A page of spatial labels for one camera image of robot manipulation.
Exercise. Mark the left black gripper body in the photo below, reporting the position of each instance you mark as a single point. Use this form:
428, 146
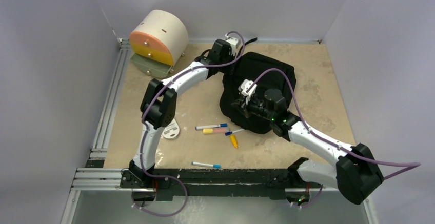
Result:
228, 57

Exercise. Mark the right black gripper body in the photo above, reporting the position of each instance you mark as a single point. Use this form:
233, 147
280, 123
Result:
256, 107

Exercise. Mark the black student backpack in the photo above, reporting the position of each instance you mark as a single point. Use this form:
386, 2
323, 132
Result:
267, 73

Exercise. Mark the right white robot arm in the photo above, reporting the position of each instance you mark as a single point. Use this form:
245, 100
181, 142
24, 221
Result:
347, 168

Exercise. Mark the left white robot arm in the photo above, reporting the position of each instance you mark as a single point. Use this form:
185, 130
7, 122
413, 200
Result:
158, 106

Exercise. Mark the upright white marker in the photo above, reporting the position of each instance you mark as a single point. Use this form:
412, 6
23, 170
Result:
232, 132

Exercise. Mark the white marker blue cap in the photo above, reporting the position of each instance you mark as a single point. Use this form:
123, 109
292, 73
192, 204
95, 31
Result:
211, 126

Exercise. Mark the cream round drawer cabinet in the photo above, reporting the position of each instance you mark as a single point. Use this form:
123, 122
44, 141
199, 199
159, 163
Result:
158, 42

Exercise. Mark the yellow pink highlighter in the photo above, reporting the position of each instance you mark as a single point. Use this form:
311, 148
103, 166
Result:
215, 130

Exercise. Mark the white marker lying lower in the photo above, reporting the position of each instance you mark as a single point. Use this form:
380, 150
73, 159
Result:
199, 164

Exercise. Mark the white oval label card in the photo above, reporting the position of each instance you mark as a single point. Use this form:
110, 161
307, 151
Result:
171, 131

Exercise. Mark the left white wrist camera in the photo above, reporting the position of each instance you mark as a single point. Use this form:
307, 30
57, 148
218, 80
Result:
234, 42

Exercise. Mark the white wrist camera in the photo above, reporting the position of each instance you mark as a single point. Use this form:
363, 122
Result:
234, 42
247, 90

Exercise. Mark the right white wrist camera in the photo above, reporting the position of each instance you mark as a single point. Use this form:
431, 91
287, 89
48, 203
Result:
247, 90

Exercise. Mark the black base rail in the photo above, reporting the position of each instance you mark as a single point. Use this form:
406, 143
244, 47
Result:
275, 184

